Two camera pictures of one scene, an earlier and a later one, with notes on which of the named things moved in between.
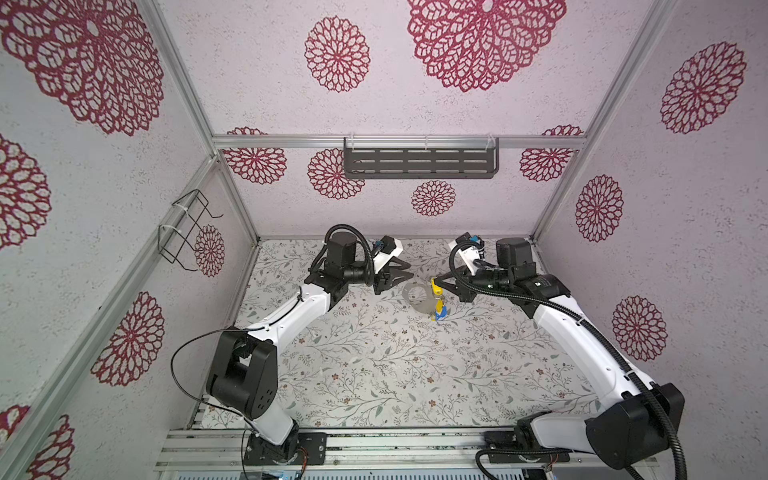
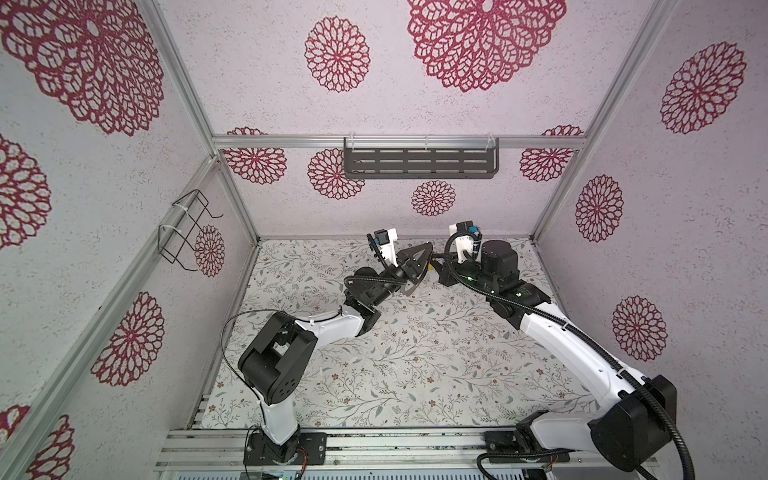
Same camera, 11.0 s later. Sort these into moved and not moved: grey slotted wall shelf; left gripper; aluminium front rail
Moved: left gripper
Not moved: grey slotted wall shelf; aluminium front rail
